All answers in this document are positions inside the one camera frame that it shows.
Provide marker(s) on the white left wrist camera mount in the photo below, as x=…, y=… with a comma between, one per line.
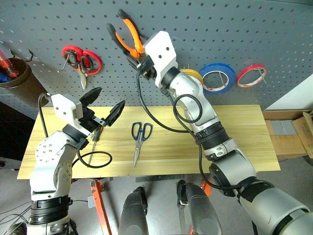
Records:
x=64, y=105

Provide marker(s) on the orange metal stand leg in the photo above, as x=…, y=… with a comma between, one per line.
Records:
x=206, y=187
x=100, y=208

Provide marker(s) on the brown cardboard box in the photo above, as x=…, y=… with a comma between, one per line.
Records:
x=288, y=147

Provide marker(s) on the metal table bracket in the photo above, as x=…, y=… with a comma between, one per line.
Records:
x=159, y=178

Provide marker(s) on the brown round holder cup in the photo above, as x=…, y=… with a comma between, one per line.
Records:
x=27, y=85

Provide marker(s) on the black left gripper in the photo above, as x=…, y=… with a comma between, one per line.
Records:
x=89, y=120

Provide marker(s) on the grey perforated pegboard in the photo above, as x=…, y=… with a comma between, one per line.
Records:
x=220, y=29

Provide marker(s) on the dark rounded grey shape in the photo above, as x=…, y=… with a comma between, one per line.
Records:
x=133, y=215
x=203, y=210

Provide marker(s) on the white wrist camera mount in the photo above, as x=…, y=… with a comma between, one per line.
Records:
x=64, y=105
x=160, y=51

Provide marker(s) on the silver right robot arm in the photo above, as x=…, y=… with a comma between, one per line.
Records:
x=220, y=156

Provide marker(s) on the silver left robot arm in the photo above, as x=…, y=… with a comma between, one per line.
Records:
x=47, y=156

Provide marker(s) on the metal peg hook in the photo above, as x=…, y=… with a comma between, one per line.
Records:
x=188, y=66
x=261, y=74
x=31, y=55
x=222, y=78
x=65, y=62

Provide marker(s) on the yellow tape roll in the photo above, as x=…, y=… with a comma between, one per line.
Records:
x=193, y=73

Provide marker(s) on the small white tag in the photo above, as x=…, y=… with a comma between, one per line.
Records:
x=91, y=202

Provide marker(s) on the red tape roll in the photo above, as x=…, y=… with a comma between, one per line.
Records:
x=244, y=73

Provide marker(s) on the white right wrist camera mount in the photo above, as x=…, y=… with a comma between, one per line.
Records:
x=160, y=51

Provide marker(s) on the red tool in cup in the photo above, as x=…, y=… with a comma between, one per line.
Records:
x=6, y=64

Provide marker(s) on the blue tape roll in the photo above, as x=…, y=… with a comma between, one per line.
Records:
x=228, y=73

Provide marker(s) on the blue item in cup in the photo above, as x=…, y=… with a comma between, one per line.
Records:
x=3, y=78

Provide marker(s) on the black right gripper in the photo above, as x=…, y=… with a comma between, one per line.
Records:
x=148, y=69

